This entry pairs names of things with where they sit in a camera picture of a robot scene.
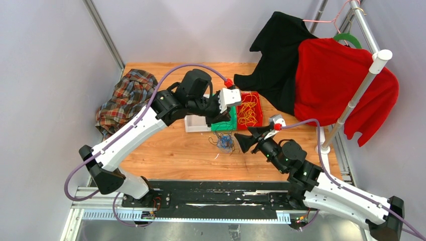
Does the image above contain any black t-shirt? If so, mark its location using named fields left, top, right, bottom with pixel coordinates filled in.
left=234, top=12, right=316, bottom=115

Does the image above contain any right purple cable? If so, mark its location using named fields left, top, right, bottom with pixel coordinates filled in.
left=274, top=118, right=426, bottom=240

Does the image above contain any green plastic bin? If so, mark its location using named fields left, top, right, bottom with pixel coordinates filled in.
left=210, top=106, right=237, bottom=132

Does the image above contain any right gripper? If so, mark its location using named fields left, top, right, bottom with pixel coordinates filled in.
left=234, top=126, right=286, bottom=173

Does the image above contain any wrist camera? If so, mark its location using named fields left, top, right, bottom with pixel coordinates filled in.
left=265, top=114, right=286, bottom=139
left=219, top=88, right=242, bottom=109

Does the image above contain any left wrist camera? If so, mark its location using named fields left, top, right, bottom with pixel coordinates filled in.
left=219, top=88, right=242, bottom=109

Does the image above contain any red plastic bin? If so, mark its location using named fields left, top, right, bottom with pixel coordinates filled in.
left=236, top=92, right=263, bottom=131

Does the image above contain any green hanger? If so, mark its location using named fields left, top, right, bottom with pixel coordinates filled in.
left=333, top=33, right=363, bottom=49

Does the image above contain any purple cable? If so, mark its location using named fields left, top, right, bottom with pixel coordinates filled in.
left=64, top=63, right=234, bottom=228
left=274, top=118, right=426, bottom=240

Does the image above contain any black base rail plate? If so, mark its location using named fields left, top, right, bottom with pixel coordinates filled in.
left=115, top=180, right=314, bottom=222

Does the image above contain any white clothes rack pole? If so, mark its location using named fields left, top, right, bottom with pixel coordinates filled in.
left=317, top=49, right=393, bottom=154

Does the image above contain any yellow cable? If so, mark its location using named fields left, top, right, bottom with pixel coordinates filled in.
left=237, top=93, right=260, bottom=129

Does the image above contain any blue cable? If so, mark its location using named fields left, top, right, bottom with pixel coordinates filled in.
left=216, top=133, right=235, bottom=152

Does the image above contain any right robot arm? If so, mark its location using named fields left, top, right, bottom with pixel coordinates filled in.
left=234, top=127, right=404, bottom=240

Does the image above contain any red t-shirt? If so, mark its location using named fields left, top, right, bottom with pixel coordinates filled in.
left=294, top=38, right=399, bottom=147

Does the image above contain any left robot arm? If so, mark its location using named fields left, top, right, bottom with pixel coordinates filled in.
left=79, top=69, right=241, bottom=207

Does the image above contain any brown cable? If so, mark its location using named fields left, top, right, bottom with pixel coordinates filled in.
left=207, top=125, right=241, bottom=156

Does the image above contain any pink hanger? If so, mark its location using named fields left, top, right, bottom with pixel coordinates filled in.
left=303, top=0, right=367, bottom=34

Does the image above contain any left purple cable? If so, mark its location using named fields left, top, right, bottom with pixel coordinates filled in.
left=64, top=63, right=234, bottom=228

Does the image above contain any white plastic bin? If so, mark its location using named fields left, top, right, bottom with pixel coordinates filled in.
left=184, top=115, right=211, bottom=133

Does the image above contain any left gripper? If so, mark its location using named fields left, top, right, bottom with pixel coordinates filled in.
left=188, top=90, right=232, bottom=128

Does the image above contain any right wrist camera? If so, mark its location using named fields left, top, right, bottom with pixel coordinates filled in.
left=265, top=114, right=286, bottom=139

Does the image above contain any plaid shirt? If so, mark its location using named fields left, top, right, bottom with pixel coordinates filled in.
left=95, top=69, right=158, bottom=140

